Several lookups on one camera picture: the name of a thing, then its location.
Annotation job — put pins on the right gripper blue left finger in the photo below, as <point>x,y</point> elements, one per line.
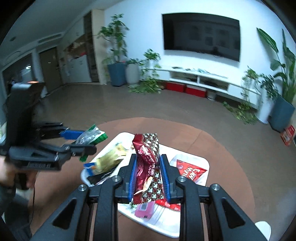
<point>131,177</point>

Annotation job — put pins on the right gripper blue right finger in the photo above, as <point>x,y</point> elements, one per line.
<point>164,167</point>

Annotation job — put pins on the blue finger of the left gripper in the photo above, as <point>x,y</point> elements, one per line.
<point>71,134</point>
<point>79,150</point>

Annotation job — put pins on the red checkered snack packet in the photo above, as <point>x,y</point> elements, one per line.
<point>148,186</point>

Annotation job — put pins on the green edged seed packet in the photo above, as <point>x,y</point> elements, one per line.
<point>92,136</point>

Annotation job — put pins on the gold foil snack packet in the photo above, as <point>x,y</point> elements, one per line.
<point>109,160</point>

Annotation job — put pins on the person left hand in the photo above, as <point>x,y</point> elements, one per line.
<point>9,171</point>

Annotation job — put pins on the red chocolate ball bag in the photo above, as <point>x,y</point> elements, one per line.
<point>190,171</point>

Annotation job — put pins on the blue yellow snack packet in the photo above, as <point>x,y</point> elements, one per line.
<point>90,168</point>

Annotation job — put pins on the pink snack packet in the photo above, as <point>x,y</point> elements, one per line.
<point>145,210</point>

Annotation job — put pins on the strawberry white red packet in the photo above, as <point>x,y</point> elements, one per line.
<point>164,203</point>

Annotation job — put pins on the black triangular snack packet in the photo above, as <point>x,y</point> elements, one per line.
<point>95,179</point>

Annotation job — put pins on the tall plant blue pot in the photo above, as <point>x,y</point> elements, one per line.
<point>114,35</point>

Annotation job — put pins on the left side trailing plant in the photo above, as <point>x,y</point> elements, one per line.
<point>148,67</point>

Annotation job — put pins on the red storage box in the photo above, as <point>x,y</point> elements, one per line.
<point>196,91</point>
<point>175,86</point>

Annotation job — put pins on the white tv console shelf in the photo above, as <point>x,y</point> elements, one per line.
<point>202,78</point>

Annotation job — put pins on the red gift bag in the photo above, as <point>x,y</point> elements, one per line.
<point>288,135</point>

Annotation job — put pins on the trailing plant white pot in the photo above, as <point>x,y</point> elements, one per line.
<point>259,94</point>

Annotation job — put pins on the large plant dark pot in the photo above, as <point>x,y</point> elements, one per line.
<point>284,70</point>

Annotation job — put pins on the wall mounted black television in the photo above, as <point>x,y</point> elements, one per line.
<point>202,33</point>

